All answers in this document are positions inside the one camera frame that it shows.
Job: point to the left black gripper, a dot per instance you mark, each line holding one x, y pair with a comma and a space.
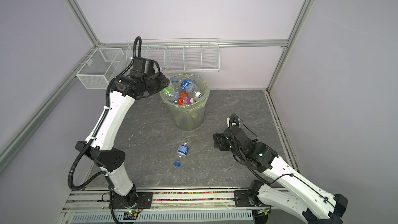
164, 79

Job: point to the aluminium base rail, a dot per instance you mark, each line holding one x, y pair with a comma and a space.
97, 204

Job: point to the long white wire basket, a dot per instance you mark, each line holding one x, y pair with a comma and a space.
184, 54

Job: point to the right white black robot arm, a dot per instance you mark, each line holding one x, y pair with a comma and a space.
277, 184

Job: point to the light green label bottle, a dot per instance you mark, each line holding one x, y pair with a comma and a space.
168, 92

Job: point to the green-lined mesh waste bin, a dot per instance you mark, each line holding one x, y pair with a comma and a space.
187, 117

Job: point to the small white mesh basket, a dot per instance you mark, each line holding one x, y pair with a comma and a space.
101, 66

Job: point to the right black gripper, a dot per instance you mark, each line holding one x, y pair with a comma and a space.
220, 136

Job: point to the red cap cola bottle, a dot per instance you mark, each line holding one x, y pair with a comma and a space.
181, 99

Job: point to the blue label bottle blue cap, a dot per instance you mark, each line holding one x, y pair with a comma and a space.
182, 152

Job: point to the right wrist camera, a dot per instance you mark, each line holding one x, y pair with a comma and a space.
233, 120

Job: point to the crushed light blue label bottle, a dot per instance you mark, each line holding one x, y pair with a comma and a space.
176, 86

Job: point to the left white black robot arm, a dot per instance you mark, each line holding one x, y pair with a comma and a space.
121, 94

